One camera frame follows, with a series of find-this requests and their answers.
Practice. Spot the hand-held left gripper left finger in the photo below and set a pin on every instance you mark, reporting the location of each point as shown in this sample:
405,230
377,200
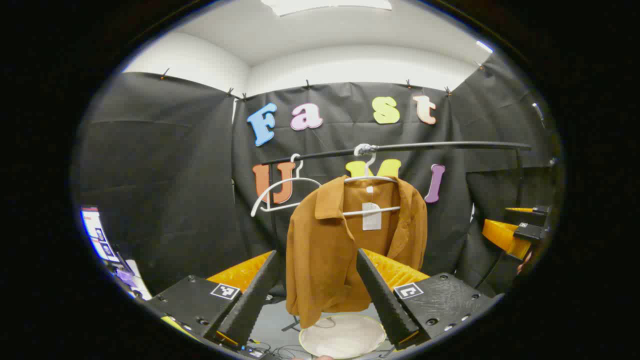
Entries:
250,300

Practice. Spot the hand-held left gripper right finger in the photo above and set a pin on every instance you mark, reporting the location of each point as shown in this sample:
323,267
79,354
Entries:
382,300

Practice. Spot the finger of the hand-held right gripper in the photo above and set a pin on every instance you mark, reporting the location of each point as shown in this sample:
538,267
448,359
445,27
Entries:
535,210
505,237

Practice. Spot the white round laundry hamper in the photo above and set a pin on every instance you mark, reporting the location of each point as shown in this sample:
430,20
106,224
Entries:
340,337

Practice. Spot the brown shirt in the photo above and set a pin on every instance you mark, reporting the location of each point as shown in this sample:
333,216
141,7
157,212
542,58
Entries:
325,250

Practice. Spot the white plastic hanger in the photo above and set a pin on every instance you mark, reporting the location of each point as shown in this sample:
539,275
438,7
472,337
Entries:
387,209
295,179

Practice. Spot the black clothes rack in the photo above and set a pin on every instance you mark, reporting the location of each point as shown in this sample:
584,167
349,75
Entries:
450,145

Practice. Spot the black backdrop cloth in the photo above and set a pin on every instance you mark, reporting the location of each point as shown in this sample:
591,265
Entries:
175,175

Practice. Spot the computer monitor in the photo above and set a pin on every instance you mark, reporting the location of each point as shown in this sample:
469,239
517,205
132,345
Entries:
95,232

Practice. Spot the ceiling light panel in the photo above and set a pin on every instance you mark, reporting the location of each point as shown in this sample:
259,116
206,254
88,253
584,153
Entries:
484,46
325,5

